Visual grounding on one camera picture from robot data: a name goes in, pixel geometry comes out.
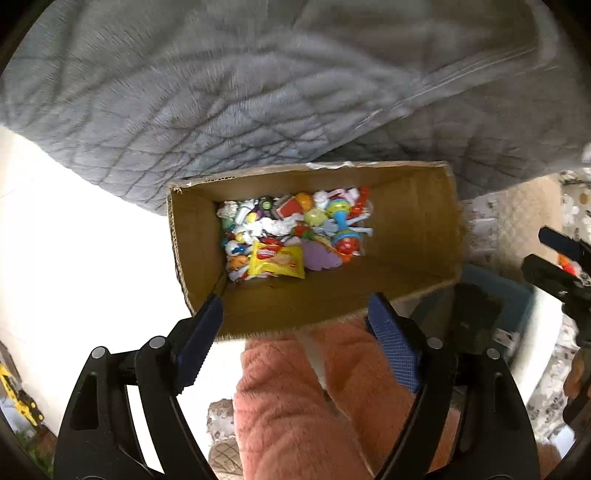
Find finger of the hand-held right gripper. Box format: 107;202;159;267
522;254;591;302
538;225;588;262

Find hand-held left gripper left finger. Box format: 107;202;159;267
53;293;225;480

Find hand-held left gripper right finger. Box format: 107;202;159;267
366;292;542;480

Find yellow snack packet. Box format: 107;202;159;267
248;240;306;279

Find pile of colourful small toys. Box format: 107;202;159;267
217;185;375;283

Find brown cardboard box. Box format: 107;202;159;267
166;161;467;343

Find blue storage bin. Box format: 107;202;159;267
416;265;535;352

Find beige floral quilted cover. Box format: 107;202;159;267
205;399;242;480
462;173;591;278

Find pink fleece pants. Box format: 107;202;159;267
233;318;462;480

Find purple paper piece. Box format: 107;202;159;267
302;240;345;272

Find colourful plastic rattle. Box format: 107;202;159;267
324;198;366;265

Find yellow toy excavator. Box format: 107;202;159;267
0;364;45;428

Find grey quilted blanket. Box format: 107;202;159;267
0;0;591;219

